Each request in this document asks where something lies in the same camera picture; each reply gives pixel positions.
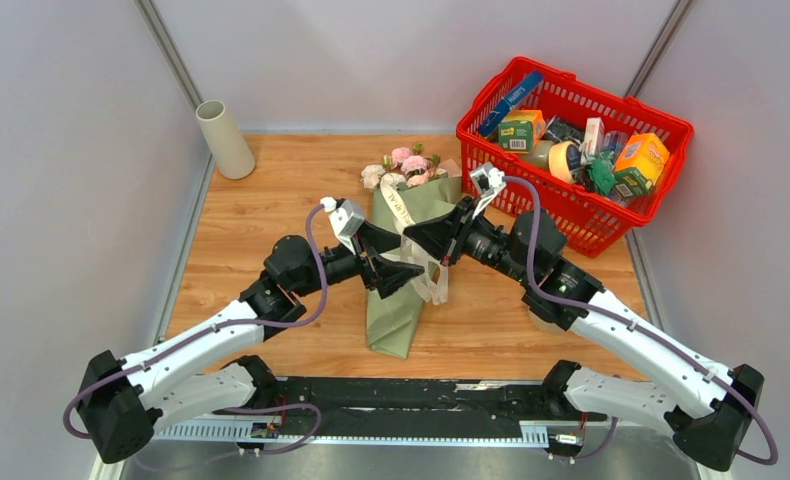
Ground green sponge box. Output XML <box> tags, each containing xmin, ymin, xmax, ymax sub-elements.
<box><xmin>497</xmin><ymin>109</ymin><xmax>546</xmax><ymax>154</ymax></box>

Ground beige masking tape roll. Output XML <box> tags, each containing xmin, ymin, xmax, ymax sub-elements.
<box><xmin>548</xmin><ymin>141</ymin><xmax>582</xmax><ymax>184</ymax></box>

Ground orange and green box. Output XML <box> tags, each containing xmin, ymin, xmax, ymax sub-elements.
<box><xmin>613</xmin><ymin>133</ymin><xmax>671</xmax><ymax>199</ymax></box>

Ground dark foil packet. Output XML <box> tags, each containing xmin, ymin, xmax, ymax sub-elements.
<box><xmin>543</xmin><ymin>115</ymin><xmax>584</xmax><ymax>146</ymax></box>

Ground green wrapping paper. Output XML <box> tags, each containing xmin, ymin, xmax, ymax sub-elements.
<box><xmin>366</xmin><ymin>177</ymin><xmax>462</xmax><ymax>359</ymax></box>

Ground purple cable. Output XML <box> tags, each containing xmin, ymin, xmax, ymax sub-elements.
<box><xmin>500</xmin><ymin>176</ymin><xmax>779</xmax><ymax>466</ymax></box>
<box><xmin>62</xmin><ymin>203</ymin><xmax>331</xmax><ymax>440</ymax></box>

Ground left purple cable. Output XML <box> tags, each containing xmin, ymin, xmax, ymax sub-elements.
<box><xmin>62</xmin><ymin>203</ymin><xmax>331</xmax><ymax>440</ymax></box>

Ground white small box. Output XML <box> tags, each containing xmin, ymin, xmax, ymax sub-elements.
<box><xmin>580</xmin><ymin>117</ymin><xmax>605</xmax><ymax>164</ymax></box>

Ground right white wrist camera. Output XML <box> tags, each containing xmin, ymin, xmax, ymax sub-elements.
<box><xmin>469</xmin><ymin>162</ymin><xmax>506</xmax><ymax>219</ymax></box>

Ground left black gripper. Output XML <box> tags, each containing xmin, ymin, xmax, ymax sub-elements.
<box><xmin>293</xmin><ymin>220</ymin><xmax>424</xmax><ymax>299</ymax></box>

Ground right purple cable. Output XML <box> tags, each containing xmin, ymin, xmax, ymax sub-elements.
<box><xmin>500</xmin><ymin>176</ymin><xmax>779</xmax><ymax>466</ymax></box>

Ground cream printed ribbon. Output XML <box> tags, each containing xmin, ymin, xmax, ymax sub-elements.
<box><xmin>379</xmin><ymin>173</ymin><xmax>448</xmax><ymax>305</ymax></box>

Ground toilet paper roll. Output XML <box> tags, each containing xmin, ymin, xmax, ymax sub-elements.
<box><xmin>528</xmin><ymin>312</ymin><xmax>566</xmax><ymax>335</ymax></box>

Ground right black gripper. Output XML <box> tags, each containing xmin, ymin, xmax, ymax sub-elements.
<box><xmin>403</xmin><ymin>197</ymin><xmax>532</xmax><ymax>286</ymax></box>

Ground blue razor box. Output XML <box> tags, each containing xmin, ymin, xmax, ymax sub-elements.
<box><xmin>477</xmin><ymin>71</ymin><xmax>543</xmax><ymax>137</ymax></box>

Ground green crumpled packet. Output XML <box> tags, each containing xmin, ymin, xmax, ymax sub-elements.
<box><xmin>587</xmin><ymin>152</ymin><xmax>616</xmax><ymax>197</ymax></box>

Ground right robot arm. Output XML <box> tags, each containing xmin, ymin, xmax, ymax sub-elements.
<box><xmin>404</xmin><ymin>197</ymin><xmax>765</xmax><ymax>472</ymax></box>

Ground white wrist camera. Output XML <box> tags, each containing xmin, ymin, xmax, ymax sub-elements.
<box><xmin>320</xmin><ymin>197</ymin><xmax>366</xmax><ymax>256</ymax></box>
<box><xmin>469</xmin><ymin>162</ymin><xmax>506</xmax><ymax>219</ymax></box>

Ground aluminium frame post right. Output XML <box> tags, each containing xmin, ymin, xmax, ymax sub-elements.
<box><xmin>624</xmin><ymin>0</ymin><xmax>696</xmax><ymax>97</ymax></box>

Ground aluminium frame post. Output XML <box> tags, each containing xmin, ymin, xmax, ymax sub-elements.
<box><xmin>624</xmin><ymin>0</ymin><xmax>696</xmax><ymax>97</ymax></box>
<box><xmin>134</xmin><ymin>0</ymin><xmax>203</xmax><ymax>110</ymax></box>

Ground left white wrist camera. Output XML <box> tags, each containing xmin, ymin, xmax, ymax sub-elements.
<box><xmin>320</xmin><ymin>197</ymin><xmax>366</xmax><ymax>256</ymax></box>

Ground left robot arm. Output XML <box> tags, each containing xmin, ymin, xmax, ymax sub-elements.
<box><xmin>68</xmin><ymin>221</ymin><xmax>425</xmax><ymax>464</ymax></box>

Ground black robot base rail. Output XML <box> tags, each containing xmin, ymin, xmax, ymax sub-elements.
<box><xmin>243</xmin><ymin>377</ymin><xmax>605</xmax><ymax>448</ymax></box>

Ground aluminium frame post left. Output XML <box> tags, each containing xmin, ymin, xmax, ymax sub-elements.
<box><xmin>134</xmin><ymin>0</ymin><xmax>203</xmax><ymax>110</ymax></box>

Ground pink and white flower bunch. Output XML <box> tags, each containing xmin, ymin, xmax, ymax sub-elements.
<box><xmin>360</xmin><ymin>143</ymin><xmax>462</xmax><ymax>191</ymax></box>

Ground clear tape roll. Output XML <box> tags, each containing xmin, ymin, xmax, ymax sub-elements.
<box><xmin>520</xmin><ymin>140</ymin><xmax>555</xmax><ymax>172</ymax></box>

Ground beige cylindrical vase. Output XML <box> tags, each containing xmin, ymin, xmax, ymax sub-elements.
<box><xmin>195</xmin><ymin>100</ymin><xmax>256</xmax><ymax>180</ymax></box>

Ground red plastic shopping basket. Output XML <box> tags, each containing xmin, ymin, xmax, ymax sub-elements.
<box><xmin>455</xmin><ymin>56</ymin><xmax>694</xmax><ymax>258</ymax></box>

